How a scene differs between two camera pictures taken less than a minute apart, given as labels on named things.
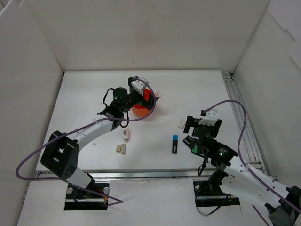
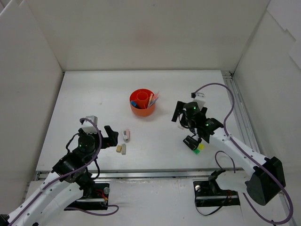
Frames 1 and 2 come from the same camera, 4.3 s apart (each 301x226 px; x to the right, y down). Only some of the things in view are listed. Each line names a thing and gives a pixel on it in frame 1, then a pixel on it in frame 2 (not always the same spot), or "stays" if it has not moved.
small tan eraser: x=118 y=148 stays
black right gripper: x=188 y=124 -> x=182 y=116
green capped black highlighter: x=193 y=147 stays
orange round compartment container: x=139 y=110 stays
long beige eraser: x=123 y=149 stays
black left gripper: x=150 y=101 -> x=105 y=140
